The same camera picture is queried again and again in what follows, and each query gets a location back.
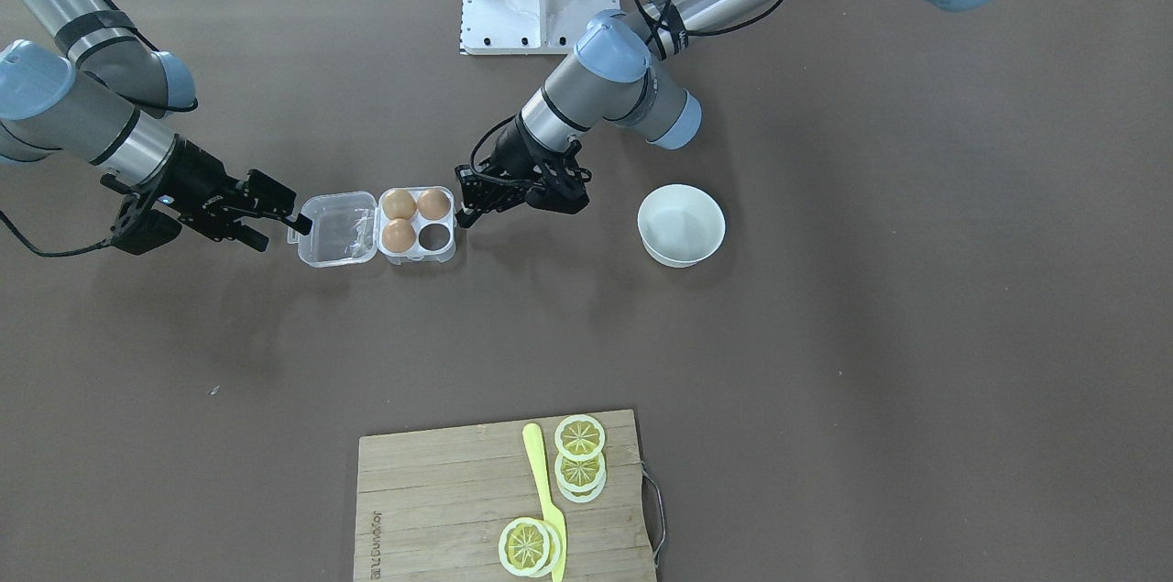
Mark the wooden cutting board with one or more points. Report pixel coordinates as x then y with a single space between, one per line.
431 505

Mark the lemon slice mid board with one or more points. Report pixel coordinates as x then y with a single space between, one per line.
530 547

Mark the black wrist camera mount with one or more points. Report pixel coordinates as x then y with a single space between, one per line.
561 185
138 227

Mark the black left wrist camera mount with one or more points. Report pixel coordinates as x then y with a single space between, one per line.
561 185

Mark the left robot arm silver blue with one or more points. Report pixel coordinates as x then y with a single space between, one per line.
613 73

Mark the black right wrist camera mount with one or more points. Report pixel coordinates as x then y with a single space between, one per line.
138 227

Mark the yellow plastic knife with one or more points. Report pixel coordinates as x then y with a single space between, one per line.
534 445

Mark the light brown egg in box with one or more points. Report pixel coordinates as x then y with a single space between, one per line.
398 236

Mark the white round bowl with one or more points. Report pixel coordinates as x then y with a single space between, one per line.
680 225

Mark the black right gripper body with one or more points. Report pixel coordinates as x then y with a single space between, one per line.
196 178

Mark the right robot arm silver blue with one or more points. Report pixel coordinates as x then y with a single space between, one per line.
102 93

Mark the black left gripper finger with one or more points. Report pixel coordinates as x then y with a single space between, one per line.
487 189

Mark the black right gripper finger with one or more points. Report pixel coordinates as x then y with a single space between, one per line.
232 229
266 198

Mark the clear plastic egg box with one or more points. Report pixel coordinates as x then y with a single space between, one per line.
347 226

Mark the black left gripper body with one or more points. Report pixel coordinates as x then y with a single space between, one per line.
513 149

